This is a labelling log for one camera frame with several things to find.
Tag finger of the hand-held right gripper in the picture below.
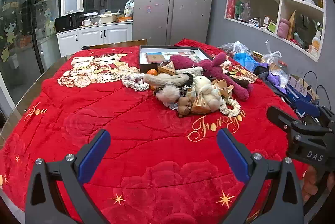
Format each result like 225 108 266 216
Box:
296 98 335 134
267 106 297 135

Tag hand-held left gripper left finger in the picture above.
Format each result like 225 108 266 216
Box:
25 129 112 224

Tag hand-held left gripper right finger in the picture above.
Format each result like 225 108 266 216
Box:
217 128 304 224

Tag brown triangular paper packet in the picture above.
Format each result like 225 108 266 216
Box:
191 95 213 115
211 79 235 97
158 61 178 76

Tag small brown plush bear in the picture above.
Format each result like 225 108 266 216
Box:
177 96 193 118

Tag cream plush bear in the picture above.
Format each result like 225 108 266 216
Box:
194 76 222 111

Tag black gift box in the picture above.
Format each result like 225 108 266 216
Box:
139 45 213 74

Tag wooden desktop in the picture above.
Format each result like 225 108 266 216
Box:
0 55 72 151

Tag person's right hand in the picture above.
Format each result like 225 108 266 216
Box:
303 166 320 198

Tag white and blue cardboard box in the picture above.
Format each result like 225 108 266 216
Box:
285 74 321 109

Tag purple cloth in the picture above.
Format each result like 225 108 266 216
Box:
258 63 283 87

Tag red printed blanket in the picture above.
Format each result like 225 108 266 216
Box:
0 38 312 224

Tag grey cloth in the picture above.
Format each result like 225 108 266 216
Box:
253 65 270 78

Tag dark brown plush stick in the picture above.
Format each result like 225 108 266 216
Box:
227 75 250 89

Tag clear knotted plastic bag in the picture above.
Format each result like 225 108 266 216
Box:
262 40 288 70

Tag orange bottle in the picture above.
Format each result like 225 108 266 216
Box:
308 30 322 55

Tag blue plastic bag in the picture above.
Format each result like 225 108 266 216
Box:
233 52 258 70

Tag teal figurine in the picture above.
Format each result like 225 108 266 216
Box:
292 32 304 45

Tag pink bottle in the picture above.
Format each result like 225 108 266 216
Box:
277 18 290 38

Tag magenta plush toy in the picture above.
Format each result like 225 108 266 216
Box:
170 52 254 102

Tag brown paper envelope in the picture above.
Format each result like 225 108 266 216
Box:
287 10 297 40

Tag beige fluffy pom-pom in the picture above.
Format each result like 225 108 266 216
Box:
155 85 180 107

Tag white furry hair band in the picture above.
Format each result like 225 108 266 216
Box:
176 67 205 78

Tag green box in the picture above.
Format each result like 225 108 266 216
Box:
234 1 244 21

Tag brown booklet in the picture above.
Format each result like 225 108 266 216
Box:
145 52 165 64

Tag colourful printed sheet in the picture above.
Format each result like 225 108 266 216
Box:
164 49 207 62

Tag white kitchen cabinet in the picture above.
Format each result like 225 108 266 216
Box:
56 21 134 57

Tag red gift box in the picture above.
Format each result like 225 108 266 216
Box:
225 0 240 19

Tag black microwave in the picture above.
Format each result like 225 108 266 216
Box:
54 12 85 33

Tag cream plastic basin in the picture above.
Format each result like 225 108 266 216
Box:
99 14 117 24

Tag glass sliding door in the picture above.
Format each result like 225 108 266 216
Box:
0 0 64 109

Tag plastic bag with groceries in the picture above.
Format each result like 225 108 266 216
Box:
124 0 134 17

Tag black cable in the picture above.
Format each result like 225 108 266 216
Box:
304 71 335 109

